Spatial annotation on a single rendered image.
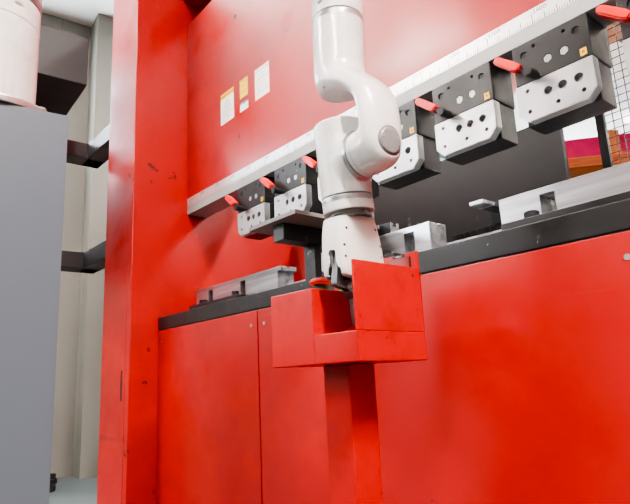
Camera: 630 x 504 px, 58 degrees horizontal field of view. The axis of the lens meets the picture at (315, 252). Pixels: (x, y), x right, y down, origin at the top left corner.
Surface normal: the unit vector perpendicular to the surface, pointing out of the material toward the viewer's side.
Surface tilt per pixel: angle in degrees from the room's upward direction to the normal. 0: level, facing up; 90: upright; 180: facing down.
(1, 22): 90
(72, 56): 90
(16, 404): 90
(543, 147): 90
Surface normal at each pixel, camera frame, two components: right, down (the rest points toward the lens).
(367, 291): 0.67, -0.19
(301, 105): -0.76, -0.11
